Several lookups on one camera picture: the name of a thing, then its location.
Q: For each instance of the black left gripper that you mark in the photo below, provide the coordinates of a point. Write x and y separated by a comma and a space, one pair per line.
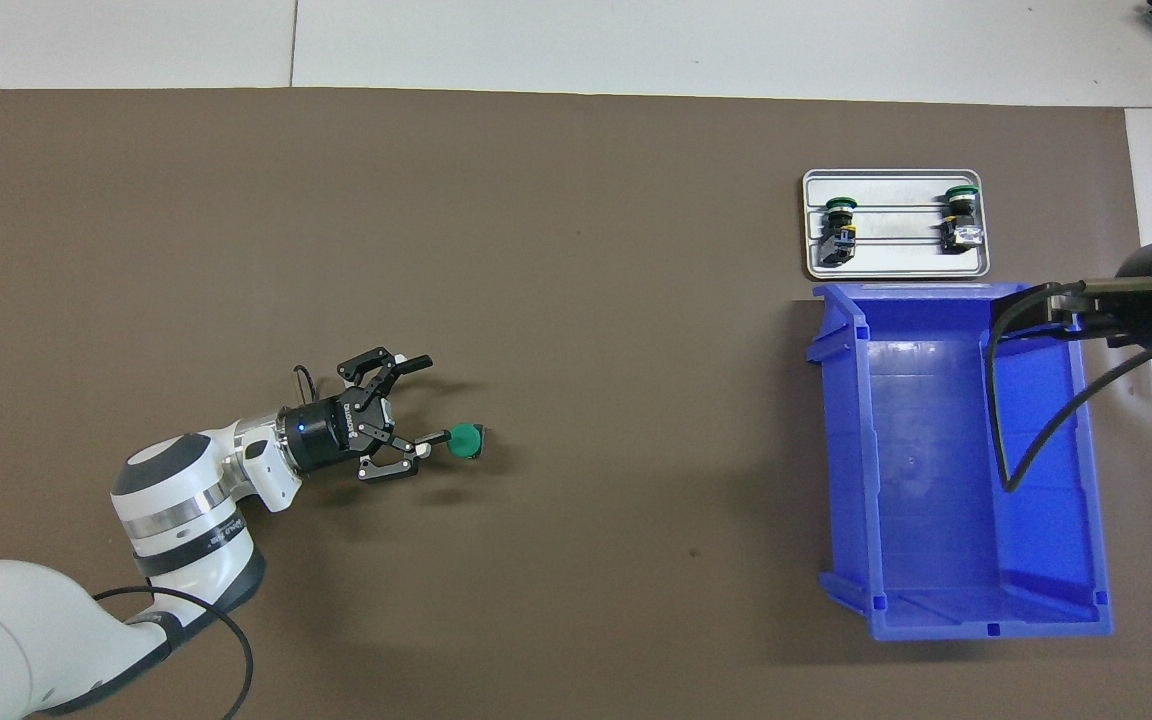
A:
321, 432

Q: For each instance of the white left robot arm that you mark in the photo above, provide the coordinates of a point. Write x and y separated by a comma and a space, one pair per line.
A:
176, 520

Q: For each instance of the silver metal tray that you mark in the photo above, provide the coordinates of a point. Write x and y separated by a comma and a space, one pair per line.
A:
896, 235

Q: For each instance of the blue plastic storage bin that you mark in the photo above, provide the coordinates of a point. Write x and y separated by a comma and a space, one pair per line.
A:
946, 500

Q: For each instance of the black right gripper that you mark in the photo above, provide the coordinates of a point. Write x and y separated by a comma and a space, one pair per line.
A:
1151, 300

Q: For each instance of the brown table mat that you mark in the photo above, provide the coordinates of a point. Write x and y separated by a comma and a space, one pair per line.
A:
586, 300

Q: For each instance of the green push button switch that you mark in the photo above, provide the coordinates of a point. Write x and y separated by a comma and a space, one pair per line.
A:
839, 235
466, 441
961, 225

